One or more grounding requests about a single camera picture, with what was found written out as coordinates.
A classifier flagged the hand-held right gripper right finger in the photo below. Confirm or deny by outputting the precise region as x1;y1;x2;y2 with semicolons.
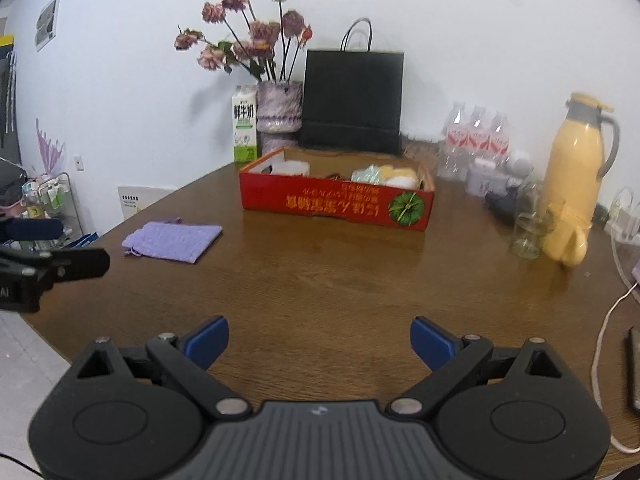
385;316;565;418

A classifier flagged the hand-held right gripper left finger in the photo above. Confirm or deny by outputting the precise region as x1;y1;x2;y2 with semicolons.
75;315;253;420

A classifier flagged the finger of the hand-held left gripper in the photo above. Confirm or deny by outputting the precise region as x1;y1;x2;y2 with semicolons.
0;247;111;284
7;217;65;242

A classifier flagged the red cardboard box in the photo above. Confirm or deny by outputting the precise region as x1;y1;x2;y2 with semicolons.
239;147;436;232

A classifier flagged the clear lidded food container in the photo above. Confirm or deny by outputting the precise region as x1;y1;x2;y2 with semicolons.
400;132;443;173

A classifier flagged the clear plastic container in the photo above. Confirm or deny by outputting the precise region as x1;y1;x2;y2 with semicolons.
272;160;312;177

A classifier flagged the white flat box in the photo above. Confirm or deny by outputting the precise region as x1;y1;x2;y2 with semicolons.
117;185;178;222

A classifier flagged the purple cloth pouch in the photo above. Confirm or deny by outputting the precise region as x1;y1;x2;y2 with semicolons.
121;217;223;265

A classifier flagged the grey refrigerator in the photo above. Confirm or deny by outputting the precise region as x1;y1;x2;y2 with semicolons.
0;35;23;166

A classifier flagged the clear glass cup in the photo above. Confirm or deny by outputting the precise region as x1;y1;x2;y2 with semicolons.
510;180;566;261

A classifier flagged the black folded pouch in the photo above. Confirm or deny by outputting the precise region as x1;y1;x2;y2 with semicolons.
484;191;521;226

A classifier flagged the yellow mug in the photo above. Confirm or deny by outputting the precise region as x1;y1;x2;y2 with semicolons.
542;210;593;267

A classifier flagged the white tin box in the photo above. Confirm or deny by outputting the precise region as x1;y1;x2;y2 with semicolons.
465;164;508;198

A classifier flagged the yellow white plush toy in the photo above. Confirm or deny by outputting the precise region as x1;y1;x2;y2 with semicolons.
377;164;421;190

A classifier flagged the white round gadget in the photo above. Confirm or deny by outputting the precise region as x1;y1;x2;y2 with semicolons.
506;150;535;177

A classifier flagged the clear water bottle red label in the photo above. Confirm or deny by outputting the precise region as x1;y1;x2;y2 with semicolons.
467;105;488;161
439;101;468;181
487;110;511;161

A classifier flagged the black smartphone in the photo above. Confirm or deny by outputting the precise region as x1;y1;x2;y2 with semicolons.
625;326;640;418

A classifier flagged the white green milk carton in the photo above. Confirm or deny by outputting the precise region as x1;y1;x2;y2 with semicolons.
232;85;259;163

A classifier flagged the yellow thermos kettle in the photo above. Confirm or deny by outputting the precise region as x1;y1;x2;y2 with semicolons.
542;91;621;241

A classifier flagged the purple mottled vase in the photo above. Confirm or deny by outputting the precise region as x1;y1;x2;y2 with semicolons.
256;80;304;148

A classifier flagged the black paper bag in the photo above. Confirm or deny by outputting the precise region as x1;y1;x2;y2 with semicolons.
299;17;405;156

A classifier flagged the wire storage rack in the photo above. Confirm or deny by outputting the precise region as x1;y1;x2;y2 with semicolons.
20;170;86;248

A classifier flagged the purple flower wall sticker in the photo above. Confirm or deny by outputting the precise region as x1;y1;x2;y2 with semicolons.
35;119;68;176

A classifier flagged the white charging cable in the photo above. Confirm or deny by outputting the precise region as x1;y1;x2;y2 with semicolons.
591;280;640;453

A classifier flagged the wall poster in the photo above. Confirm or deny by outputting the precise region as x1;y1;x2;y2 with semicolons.
35;0;63;53

